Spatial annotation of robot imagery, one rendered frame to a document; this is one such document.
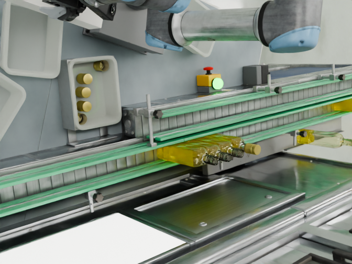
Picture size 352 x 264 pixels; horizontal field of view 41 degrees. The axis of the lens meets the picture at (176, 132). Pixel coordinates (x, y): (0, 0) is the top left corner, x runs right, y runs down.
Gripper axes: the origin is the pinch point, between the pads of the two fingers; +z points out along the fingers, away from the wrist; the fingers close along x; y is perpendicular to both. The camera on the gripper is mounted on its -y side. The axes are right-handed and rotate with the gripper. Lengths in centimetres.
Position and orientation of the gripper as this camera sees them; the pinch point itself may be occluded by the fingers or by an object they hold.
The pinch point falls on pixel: (57, 0)
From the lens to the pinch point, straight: 119.0
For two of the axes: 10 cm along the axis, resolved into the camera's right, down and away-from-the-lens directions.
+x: -1.9, 9.8, -0.2
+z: -6.4, -1.1, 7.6
